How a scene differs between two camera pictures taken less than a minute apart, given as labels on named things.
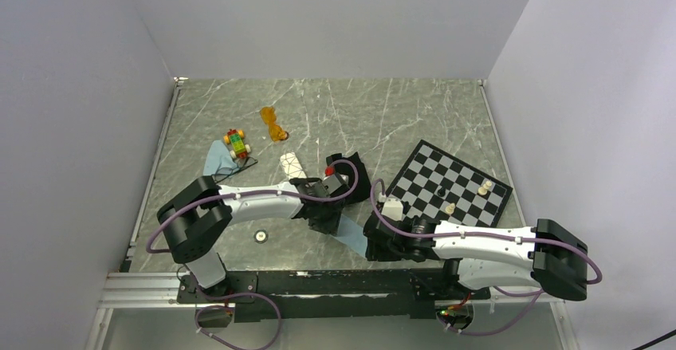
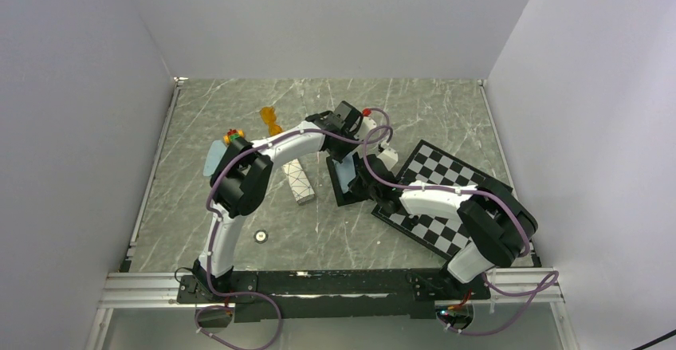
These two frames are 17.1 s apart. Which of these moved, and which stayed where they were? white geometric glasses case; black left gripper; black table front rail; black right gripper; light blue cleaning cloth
Moved: black right gripper; black left gripper
Stayed: white geometric glasses case; light blue cleaning cloth; black table front rail
